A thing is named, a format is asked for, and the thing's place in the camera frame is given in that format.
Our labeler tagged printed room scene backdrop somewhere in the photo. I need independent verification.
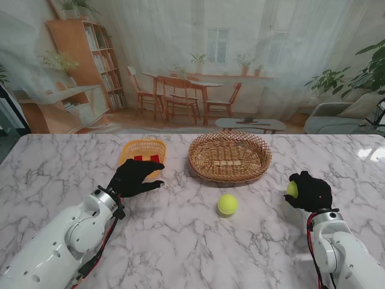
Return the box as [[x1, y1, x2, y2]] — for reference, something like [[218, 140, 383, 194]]
[[0, 0, 385, 135]]

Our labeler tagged black tripod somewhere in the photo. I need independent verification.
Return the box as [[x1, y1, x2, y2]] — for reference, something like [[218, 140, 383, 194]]
[[365, 99, 385, 133]]

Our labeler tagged woven wicker basket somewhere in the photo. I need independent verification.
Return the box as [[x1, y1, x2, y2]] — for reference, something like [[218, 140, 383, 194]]
[[188, 130, 273, 183]]

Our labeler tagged red and black arm cable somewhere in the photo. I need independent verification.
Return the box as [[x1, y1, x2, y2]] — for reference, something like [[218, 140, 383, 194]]
[[305, 212, 337, 289], [71, 210, 122, 284]]

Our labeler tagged red and black left arm cable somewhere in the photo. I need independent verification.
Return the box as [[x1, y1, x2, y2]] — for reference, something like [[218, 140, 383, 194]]
[[71, 210, 122, 284]]

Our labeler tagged yellow perforated plastic basket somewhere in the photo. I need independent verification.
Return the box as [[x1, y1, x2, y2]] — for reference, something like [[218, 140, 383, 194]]
[[120, 138, 168, 181]]

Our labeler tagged black backdrop stand pole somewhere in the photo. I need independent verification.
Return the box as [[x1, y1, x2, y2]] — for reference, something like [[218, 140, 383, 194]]
[[0, 82, 31, 133]]

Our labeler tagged red and black right arm cable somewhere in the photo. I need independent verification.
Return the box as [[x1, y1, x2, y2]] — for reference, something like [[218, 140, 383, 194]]
[[305, 212, 337, 289]]

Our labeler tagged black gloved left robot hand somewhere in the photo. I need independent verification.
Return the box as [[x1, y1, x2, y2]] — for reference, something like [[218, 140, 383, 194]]
[[108, 158, 165, 199]]

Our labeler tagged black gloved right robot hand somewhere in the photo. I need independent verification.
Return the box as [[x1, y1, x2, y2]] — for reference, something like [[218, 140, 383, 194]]
[[283, 170, 333, 214]]

